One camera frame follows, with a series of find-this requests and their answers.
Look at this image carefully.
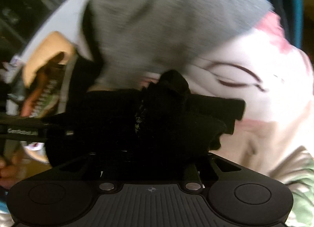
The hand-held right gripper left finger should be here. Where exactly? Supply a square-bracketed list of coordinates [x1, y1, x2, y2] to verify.
[53, 150, 138, 192]

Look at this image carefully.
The grey cloth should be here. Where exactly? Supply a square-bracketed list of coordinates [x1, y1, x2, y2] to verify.
[82, 0, 274, 91]

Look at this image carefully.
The person's left hand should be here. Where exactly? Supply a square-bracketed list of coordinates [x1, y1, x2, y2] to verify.
[0, 156, 23, 189]

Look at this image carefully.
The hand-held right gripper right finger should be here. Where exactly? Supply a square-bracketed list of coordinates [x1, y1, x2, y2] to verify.
[172, 153, 248, 192]

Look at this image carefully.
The teal cloth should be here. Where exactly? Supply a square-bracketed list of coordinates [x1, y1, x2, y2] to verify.
[245, 0, 303, 48]

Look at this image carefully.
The black knitted sweater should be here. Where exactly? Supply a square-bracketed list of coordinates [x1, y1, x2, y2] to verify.
[45, 54, 246, 166]

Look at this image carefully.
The beige rounded object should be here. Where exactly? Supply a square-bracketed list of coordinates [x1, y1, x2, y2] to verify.
[22, 31, 78, 89]

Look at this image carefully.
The green brown printed packet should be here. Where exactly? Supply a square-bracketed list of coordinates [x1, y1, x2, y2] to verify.
[21, 53, 68, 119]

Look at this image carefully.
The pale green patterned cloth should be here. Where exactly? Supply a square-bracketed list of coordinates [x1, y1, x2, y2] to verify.
[268, 146, 314, 227]

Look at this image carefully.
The white pink printed blanket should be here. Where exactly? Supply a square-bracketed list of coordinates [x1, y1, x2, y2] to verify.
[140, 11, 314, 176]

